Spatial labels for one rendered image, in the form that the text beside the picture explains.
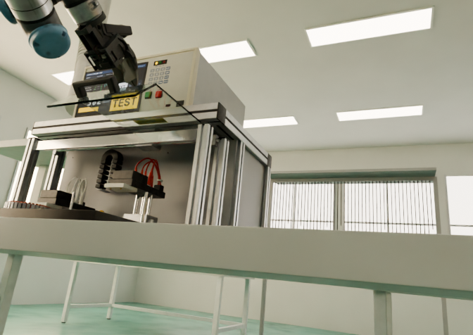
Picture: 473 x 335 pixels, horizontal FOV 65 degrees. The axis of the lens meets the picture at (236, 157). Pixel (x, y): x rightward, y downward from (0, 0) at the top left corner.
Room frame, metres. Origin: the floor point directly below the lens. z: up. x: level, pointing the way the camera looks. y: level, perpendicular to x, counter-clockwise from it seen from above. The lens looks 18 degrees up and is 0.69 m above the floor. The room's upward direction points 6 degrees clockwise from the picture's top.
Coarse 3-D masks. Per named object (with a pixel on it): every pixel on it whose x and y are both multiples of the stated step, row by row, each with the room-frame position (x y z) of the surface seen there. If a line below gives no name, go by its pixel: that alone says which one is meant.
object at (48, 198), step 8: (48, 192) 1.01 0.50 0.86; (56, 192) 1.00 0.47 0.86; (64, 192) 1.02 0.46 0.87; (40, 200) 1.02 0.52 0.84; (48, 200) 1.01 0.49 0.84; (56, 200) 1.00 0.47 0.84; (64, 200) 1.02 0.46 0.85; (56, 208) 1.01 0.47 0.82; (64, 208) 1.07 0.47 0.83; (72, 208) 1.05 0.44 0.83; (80, 208) 1.08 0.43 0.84; (88, 208) 1.10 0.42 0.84
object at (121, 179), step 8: (120, 176) 0.91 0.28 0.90; (128, 176) 0.90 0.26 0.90; (136, 176) 0.91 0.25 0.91; (144, 176) 0.94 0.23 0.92; (104, 184) 0.90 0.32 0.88; (112, 184) 0.89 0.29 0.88; (120, 184) 0.88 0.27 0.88; (128, 184) 0.90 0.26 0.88; (136, 184) 0.91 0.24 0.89; (144, 184) 0.94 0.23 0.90; (128, 192) 0.99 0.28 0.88; (136, 192) 0.98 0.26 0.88; (144, 192) 0.97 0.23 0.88; (152, 192) 0.97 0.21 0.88; (160, 192) 1.01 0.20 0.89; (136, 200) 1.00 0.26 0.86; (152, 200) 0.99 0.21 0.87; (136, 208) 1.00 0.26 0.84
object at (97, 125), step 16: (192, 112) 0.90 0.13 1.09; (208, 112) 0.88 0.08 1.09; (224, 112) 0.90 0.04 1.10; (32, 128) 1.15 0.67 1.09; (48, 128) 1.12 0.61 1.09; (64, 128) 1.09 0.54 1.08; (80, 128) 1.06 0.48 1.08; (96, 128) 1.03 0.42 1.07; (112, 128) 1.02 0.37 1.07; (224, 128) 0.93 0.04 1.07; (240, 128) 1.00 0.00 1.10; (256, 144) 1.12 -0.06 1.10
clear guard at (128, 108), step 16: (96, 96) 0.72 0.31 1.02; (112, 96) 0.68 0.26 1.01; (128, 96) 0.66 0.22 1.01; (144, 96) 0.77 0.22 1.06; (160, 96) 0.76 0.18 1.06; (112, 112) 0.87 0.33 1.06; (128, 112) 0.86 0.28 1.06; (144, 112) 0.85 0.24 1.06; (160, 112) 0.84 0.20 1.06; (176, 112) 0.84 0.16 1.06; (128, 128) 0.98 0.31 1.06; (144, 128) 0.97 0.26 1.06; (160, 128) 0.95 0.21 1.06; (176, 128) 0.94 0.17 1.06; (192, 128) 0.93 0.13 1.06
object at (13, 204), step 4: (4, 204) 0.93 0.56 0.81; (8, 204) 0.92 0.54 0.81; (12, 204) 0.91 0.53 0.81; (16, 204) 0.91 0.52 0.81; (20, 204) 0.91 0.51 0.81; (24, 204) 0.91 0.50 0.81; (28, 204) 0.92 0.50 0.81; (32, 204) 0.92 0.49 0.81; (36, 204) 0.93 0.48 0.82; (40, 204) 0.94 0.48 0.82; (36, 208) 0.93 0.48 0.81; (40, 208) 0.94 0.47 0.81; (44, 208) 0.95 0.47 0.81; (48, 208) 0.96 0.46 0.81
